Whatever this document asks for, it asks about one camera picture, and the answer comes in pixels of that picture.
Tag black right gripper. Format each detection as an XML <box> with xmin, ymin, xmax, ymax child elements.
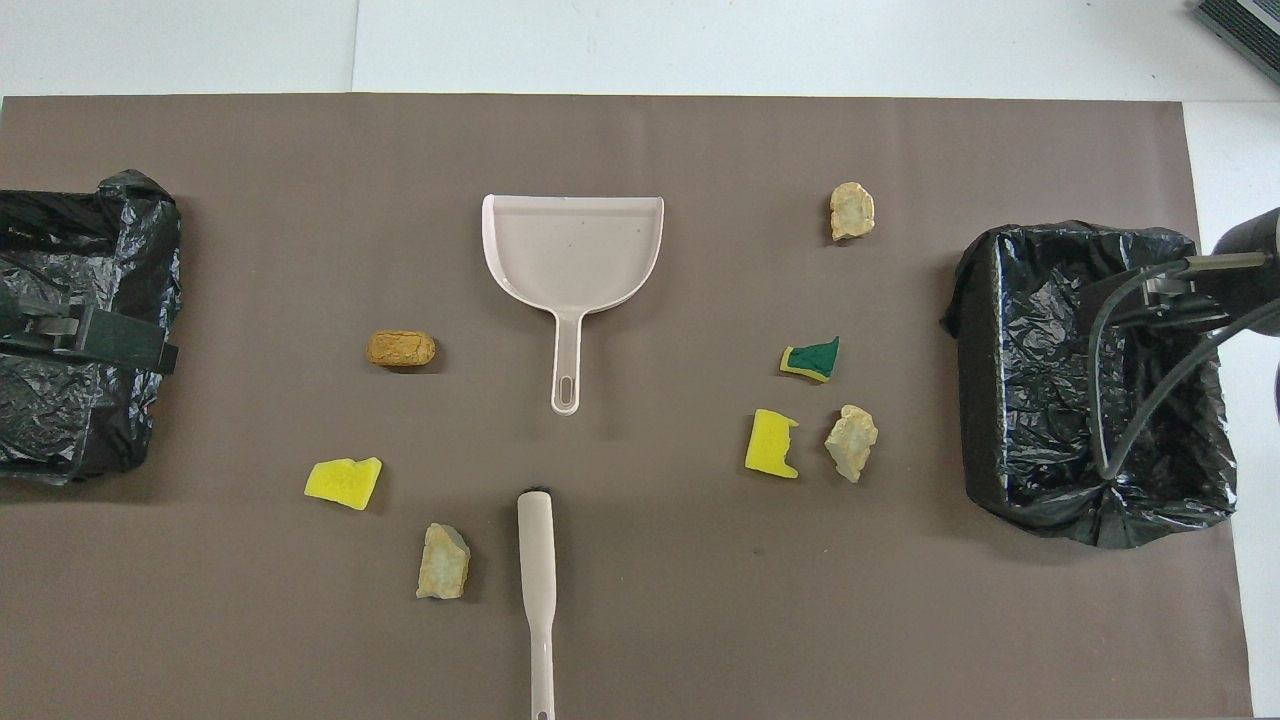
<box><xmin>1083</xmin><ymin>207</ymin><xmax>1280</xmax><ymax>336</ymax></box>

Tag yellow sponge chunk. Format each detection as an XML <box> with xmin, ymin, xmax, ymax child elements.
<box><xmin>304</xmin><ymin>456</ymin><xmax>384</xmax><ymax>512</ymax></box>

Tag brown bread-like foam chunk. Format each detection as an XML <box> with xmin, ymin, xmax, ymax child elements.
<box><xmin>366</xmin><ymin>330</ymin><xmax>438</xmax><ymax>371</ymax></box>

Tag green and yellow sponge wedge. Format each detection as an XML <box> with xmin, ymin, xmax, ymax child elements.
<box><xmin>779</xmin><ymin>336</ymin><xmax>841</xmax><ymax>384</ymax></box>

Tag notched yellow sponge piece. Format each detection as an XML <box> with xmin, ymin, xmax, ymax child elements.
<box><xmin>744</xmin><ymin>408</ymin><xmax>801</xmax><ymax>480</ymax></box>

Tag pink plastic dustpan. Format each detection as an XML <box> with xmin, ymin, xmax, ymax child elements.
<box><xmin>481</xmin><ymin>193</ymin><xmax>665</xmax><ymax>416</ymax></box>

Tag pink hand brush black bristles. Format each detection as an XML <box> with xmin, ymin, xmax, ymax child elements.
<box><xmin>516</xmin><ymin>487</ymin><xmax>557</xmax><ymax>720</ymax></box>

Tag black bag lined bin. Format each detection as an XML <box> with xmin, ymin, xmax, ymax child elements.
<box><xmin>0</xmin><ymin>168</ymin><xmax>184</xmax><ymax>486</ymax></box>
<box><xmin>940</xmin><ymin>220</ymin><xmax>1239</xmax><ymax>549</ymax></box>

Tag dark vented device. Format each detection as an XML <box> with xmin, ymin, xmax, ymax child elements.
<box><xmin>1192</xmin><ymin>0</ymin><xmax>1280</xmax><ymax>86</ymax></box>

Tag brown paper table mat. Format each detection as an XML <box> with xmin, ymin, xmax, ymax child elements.
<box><xmin>0</xmin><ymin>93</ymin><xmax>1253</xmax><ymax>720</ymax></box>

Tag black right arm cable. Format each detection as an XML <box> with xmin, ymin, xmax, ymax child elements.
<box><xmin>1087</xmin><ymin>252</ymin><xmax>1280</xmax><ymax>481</ymax></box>

